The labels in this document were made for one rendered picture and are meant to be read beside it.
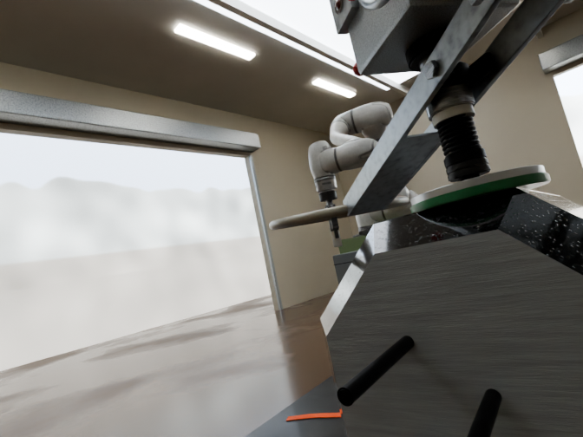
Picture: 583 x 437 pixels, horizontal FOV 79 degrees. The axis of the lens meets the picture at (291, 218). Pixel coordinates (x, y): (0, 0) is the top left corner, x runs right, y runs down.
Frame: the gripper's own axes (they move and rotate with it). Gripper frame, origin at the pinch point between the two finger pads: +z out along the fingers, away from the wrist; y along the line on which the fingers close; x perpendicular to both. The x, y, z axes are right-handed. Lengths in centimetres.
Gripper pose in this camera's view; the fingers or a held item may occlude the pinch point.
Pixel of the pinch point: (336, 238)
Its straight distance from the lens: 150.0
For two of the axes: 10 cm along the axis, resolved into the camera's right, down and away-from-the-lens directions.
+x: 9.8, -1.9, -0.1
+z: 1.9, 9.8, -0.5
